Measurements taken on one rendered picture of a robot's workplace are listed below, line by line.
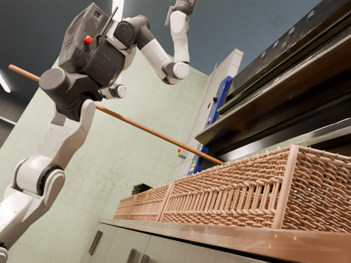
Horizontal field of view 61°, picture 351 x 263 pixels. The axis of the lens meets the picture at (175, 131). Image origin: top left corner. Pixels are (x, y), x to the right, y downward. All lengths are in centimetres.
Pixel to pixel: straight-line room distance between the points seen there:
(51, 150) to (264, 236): 114
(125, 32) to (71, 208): 207
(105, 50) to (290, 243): 126
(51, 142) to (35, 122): 183
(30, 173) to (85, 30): 66
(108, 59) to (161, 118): 199
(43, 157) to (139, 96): 214
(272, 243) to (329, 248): 7
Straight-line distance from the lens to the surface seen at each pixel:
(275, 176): 50
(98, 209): 308
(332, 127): 130
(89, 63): 141
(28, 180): 136
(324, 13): 194
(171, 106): 344
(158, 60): 138
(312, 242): 29
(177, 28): 146
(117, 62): 147
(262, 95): 162
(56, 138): 140
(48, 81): 131
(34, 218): 138
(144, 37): 139
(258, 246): 35
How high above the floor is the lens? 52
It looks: 21 degrees up
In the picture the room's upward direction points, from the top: 22 degrees clockwise
